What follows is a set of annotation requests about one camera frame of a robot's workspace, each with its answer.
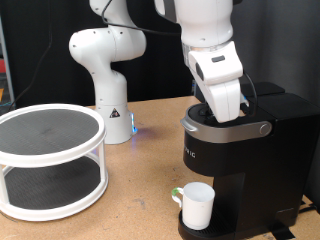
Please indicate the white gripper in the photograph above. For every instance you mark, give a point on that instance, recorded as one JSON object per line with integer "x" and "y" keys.
{"x": 223, "y": 100}

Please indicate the black Keurig coffee machine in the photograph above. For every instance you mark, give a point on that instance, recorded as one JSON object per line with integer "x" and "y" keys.
{"x": 266, "y": 173}

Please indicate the white mug with green tape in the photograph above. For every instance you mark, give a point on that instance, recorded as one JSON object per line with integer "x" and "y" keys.
{"x": 198, "y": 210}

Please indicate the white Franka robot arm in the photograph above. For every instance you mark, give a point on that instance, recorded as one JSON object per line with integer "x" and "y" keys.
{"x": 110, "y": 83}

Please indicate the black tape strip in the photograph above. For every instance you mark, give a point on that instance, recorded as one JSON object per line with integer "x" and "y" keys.
{"x": 281, "y": 233}

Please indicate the white two-tier turntable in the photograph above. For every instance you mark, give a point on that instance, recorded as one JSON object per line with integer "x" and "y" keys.
{"x": 50, "y": 160}

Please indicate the red background object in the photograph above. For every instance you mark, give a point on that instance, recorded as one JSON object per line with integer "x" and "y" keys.
{"x": 2, "y": 65}

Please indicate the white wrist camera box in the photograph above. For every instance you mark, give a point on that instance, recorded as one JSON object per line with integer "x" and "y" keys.
{"x": 220, "y": 70}

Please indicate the grey metal frame post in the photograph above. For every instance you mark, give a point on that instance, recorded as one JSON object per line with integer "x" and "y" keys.
{"x": 7, "y": 76}

